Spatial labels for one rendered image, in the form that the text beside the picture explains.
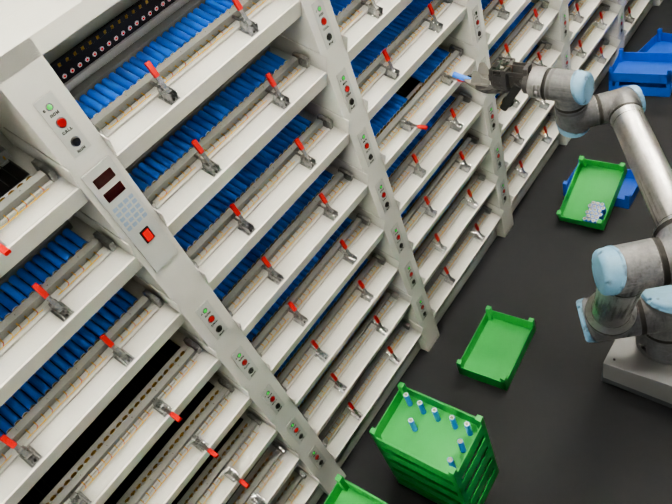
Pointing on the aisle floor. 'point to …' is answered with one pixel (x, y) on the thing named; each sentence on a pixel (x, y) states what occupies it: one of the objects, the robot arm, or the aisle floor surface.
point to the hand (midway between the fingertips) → (470, 80)
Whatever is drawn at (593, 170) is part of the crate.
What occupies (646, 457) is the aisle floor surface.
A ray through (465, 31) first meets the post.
